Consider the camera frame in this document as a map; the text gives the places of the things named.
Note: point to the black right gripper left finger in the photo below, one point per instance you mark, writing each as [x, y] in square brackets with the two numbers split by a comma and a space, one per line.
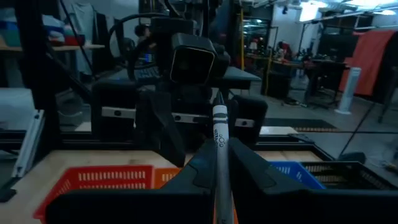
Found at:
[140, 207]

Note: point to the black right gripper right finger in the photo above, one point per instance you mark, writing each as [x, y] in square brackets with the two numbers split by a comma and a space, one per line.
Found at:
[295, 207]

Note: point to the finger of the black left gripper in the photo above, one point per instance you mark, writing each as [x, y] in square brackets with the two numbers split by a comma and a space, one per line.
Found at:
[238, 118]
[161, 130]

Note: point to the black crayon grey label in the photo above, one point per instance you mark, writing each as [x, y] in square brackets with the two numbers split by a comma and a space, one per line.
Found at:
[222, 149]

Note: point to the blue plastic basket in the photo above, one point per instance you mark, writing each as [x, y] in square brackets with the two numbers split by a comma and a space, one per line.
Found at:
[295, 174]

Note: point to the black keyboard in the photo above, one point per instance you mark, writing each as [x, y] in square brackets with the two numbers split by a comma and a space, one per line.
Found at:
[146, 74]

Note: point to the red plastic basket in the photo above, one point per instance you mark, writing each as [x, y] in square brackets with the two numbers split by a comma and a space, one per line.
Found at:
[102, 177]

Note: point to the wooden shelf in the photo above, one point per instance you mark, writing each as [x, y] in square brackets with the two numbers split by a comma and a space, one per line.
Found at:
[77, 47]

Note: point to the black plastic basket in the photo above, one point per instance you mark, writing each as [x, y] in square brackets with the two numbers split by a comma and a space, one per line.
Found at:
[351, 174]

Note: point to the person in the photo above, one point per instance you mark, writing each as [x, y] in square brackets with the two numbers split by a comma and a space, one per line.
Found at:
[143, 32]

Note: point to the black stand beam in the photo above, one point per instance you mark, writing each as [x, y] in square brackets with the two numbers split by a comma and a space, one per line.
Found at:
[34, 77]

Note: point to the silver aluminium profile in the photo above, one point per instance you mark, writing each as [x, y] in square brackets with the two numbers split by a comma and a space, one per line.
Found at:
[28, 143]

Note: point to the white tower fan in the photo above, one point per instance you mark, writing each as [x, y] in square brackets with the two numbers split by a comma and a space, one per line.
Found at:
[348, 90]

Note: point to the orange hanging cloth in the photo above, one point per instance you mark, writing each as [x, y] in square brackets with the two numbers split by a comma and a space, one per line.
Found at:
[367, 62]

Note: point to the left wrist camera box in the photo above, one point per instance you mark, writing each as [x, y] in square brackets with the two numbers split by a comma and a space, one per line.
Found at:
[192, 59]

